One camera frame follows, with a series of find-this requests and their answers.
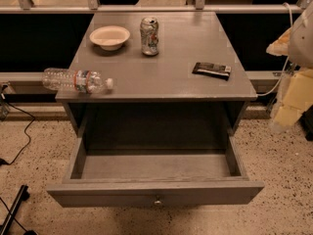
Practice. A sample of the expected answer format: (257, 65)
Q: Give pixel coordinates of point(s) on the metal railing with posts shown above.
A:
(156, 4)

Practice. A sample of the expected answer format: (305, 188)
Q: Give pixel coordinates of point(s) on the black stand leg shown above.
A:
(22, 196)

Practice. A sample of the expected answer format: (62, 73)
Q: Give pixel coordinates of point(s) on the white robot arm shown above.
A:
(297, 42)

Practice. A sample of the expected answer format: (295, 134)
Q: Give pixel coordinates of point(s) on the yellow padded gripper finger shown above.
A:
(294, 98)

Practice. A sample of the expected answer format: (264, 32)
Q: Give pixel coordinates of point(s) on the silver soda can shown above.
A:
(149, 38)

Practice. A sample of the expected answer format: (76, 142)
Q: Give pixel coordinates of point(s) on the open grey top drawer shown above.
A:
(125, 178)

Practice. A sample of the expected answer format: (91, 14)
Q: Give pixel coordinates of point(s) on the clear plastic water bottle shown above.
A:
(81, 81)

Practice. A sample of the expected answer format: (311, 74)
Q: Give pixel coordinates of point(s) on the grey wooden cabinet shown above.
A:
(159, 95)

